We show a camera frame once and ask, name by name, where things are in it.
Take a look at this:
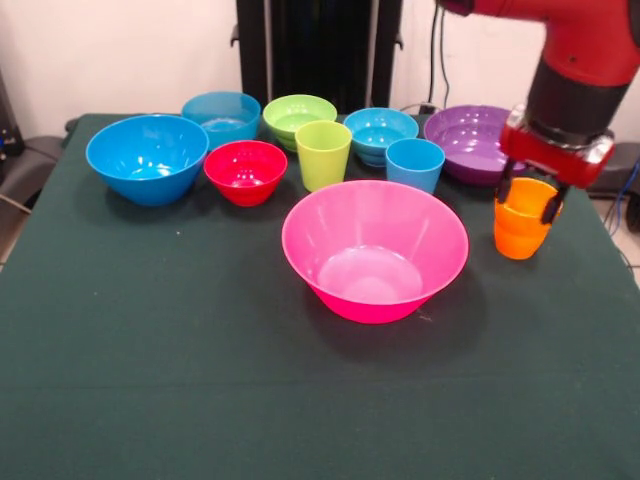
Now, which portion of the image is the dark grey machine base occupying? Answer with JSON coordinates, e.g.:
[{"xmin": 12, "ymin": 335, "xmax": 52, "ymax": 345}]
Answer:
[
  {"xmin": 0, "ymin": 134, "xmax": 66, "ymax": 211},
  {"xmin": 587, "ymin": 142, "xmax": 640, "ymax": 201}
]

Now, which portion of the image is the green cup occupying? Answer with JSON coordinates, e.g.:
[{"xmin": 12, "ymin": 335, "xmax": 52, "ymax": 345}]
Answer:
[{"xmin": 294, "ymin": 119, "xmax": 354, "ymax": 193}]

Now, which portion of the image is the large pink bowl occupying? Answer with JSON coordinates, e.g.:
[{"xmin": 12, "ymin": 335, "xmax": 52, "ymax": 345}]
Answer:
[{"xmin": 281, "ymin": 179, "xmax": 470, "ymax": 325}]

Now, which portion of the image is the dark green tablecloth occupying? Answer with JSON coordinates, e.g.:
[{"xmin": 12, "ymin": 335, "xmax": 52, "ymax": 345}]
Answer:
[{"xmin": 0, "ymin": 112, "xmax": 640, "ymax": 480}]

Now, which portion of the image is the small green bowl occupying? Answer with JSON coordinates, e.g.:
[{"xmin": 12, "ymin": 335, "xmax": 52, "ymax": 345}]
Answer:
[{"xmin": 262, "ymin": 94, "xmax": 339, "ymax": 153}]

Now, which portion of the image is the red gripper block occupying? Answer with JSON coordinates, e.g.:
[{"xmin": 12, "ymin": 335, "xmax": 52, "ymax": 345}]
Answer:
[{"xmin": 494, "ymin": 103, "xmax": 616, "ymax": 225}]

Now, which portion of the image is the small blue bowl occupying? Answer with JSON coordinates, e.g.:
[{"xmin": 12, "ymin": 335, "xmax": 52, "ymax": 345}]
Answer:
[{"xmin": 180, "ymin": 90, "xmax": 262, "ymax": 153}]

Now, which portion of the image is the small cyan bowl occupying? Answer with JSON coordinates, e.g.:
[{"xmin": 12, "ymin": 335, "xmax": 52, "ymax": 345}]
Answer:
[{"xmin": 342, "ymin": 107, "xmax": 420, "ymax": 168}]

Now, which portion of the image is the black wall cable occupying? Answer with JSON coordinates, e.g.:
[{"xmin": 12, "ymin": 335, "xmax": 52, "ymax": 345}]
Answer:
[{"xmin": 427, "ymin": 2, "xmax": 452, "ymax": 112}]

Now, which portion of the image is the large purple bowl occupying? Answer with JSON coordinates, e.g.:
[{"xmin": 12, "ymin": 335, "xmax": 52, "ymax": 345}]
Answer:
[{"xmin": 423, "ymin": 104, "xmax": 531, "ymax": 188}]

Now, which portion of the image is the small red bowl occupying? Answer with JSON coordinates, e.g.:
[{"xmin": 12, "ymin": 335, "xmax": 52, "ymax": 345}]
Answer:
[{"xmin": 202, "ymin": 140, "xmax": 289, "ymax": 208}]

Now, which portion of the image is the black equipment case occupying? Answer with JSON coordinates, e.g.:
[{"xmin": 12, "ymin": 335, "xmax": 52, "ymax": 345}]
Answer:
[{"xmin": 0, "ymin": 72, "xmax": 24, "ymax": 166}]

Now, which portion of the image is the large blue bowl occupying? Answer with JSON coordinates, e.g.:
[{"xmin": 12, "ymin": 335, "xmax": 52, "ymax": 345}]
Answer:
[{"xmin": 85, "ymin": 114, "xmax": 210, "ymax": 208}]

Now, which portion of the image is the black pedestal column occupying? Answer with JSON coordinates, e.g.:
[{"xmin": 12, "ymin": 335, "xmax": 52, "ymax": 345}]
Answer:
[{"xmin": 229, "ymin": 0, "xmax": 405, "ymax": 117}]

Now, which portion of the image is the blue cup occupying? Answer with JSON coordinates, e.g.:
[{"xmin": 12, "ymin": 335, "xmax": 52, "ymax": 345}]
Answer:
[{"xmin": 384, "ymin": 138, "xmax": 446, "ymax": 195}]

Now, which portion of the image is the orange cup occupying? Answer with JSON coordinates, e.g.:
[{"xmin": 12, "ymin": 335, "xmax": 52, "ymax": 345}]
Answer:
[
  {"xmin": 493, "ymin": 219, "xmax": 547, "ymax": 260},
  {"xmin": 493, "ymin": 177, "xmax": 564, "ymax": 236}
]

